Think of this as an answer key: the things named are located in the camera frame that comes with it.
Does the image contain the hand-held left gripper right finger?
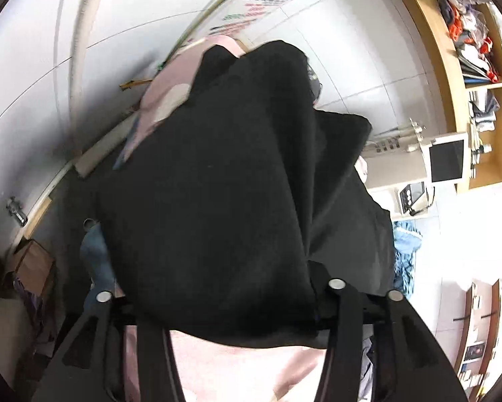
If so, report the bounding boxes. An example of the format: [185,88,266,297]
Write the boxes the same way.
[311,276,469,402]

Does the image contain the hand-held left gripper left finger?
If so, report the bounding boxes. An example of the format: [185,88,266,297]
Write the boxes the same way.
[33,289,187,402]

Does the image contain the black fleece garment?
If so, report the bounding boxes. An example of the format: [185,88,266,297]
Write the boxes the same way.
[98,40,398,350]

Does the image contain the pile of packaged clothes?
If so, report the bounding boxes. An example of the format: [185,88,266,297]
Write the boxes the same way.
[437,0,502,88]

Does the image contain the pink polka-dot bed sheet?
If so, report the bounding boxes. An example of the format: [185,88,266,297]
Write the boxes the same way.
[113,36,369,402]

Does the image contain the blue denim cloth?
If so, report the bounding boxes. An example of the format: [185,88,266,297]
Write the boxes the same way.
[391,220,423,300]

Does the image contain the light blue jeans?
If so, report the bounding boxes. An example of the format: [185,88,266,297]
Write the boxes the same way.
[80,220,120,298]

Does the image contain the wooden counter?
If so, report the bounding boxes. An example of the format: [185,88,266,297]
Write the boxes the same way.
[454,278,502,386]

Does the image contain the brown cardboard box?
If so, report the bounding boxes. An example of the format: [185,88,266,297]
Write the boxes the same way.
[12,239,55,298]

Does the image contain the beige floor-standing machine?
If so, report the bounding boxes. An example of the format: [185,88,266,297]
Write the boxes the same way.
[362,119,438,218]

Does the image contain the white-framed monitor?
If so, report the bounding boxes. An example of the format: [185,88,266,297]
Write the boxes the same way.
[427,132,471,184]

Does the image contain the metal pipe valve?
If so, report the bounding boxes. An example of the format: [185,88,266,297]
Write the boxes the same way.
[6,196,29,227]

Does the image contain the white rolled tube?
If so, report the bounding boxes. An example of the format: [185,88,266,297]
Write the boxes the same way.
[75,113,143,177]

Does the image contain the wooden wall shelf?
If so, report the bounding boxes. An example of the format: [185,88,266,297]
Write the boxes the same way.
[380,0,502,195]

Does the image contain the white wall pipe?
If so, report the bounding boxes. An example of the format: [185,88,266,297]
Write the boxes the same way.
[52,0,113,168]

